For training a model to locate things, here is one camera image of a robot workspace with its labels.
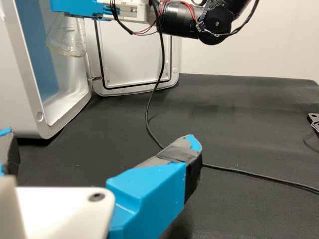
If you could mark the black platform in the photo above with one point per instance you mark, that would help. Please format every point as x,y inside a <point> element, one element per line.
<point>314,124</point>

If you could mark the white incubator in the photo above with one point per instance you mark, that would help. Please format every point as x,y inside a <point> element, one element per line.
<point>27,74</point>

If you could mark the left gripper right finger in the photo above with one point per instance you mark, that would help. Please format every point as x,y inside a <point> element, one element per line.
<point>149,189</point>

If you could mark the clear flask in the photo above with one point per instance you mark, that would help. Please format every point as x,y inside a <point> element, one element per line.
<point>66,39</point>

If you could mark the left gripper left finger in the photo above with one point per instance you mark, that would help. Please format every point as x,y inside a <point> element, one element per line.
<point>6,149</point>

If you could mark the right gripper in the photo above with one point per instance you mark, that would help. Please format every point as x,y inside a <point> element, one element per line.
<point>129,11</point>

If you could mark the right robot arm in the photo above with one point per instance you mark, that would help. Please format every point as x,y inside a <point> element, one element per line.
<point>189,20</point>

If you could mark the incubator door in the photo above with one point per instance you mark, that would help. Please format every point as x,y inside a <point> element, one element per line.
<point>129,62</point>

